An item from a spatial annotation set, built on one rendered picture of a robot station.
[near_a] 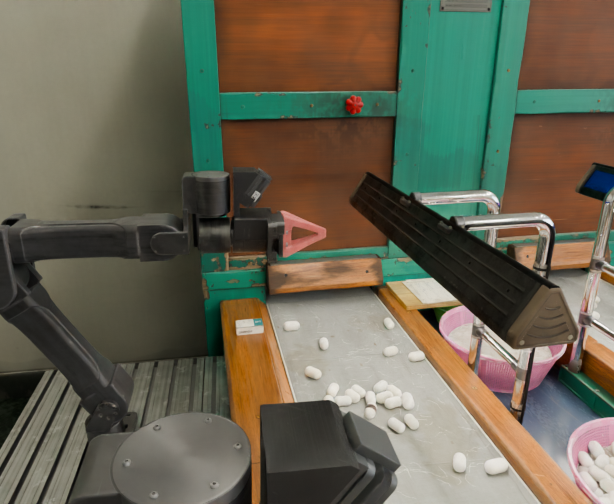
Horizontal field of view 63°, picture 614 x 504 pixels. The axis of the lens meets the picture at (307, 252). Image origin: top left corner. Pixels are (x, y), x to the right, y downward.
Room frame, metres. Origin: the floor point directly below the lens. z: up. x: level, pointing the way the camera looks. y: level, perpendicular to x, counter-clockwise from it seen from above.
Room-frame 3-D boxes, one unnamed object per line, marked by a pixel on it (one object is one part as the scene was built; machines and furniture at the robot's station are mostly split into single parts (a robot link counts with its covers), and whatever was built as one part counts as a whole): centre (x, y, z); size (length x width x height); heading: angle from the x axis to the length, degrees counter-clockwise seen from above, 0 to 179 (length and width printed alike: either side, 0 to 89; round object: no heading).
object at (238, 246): (0.77, 0.09, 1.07); 0.10 x 0.07 x 0.07; 9
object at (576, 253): (1.33, -0.71, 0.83); 0.30 x 0.06 x 0.07; 102
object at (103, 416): (0.73, 0.35, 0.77); 0.09 x 0.06 x 0.06; 9
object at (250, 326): (1.01, 0.13, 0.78); 0.06 x 0.04 x 0.02; 102
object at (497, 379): (1.00, -0.43, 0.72); 0.27 x 0.27 x 0.10
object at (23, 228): (0.73, 0.35, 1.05); 0.30 x 0.09 x 0.12; 99
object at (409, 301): (1.21, -0.39, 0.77); 0.33 x 0.15 x 0.01; 102
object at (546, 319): (0.78, -0.19, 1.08); 0.62 x 0.08 x 0.07; 12
